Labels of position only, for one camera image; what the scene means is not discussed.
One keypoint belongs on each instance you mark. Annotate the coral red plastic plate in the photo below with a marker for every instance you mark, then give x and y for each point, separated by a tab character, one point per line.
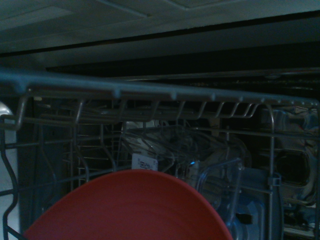
125	207

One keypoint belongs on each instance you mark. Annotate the steel dishwasher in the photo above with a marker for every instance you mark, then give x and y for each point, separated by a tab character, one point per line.
300	160

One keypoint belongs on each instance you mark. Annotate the clear tub with label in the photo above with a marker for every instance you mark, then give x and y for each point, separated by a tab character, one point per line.
143	163

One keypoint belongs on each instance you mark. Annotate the clear plastic container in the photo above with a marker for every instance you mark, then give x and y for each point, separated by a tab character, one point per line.
220	177

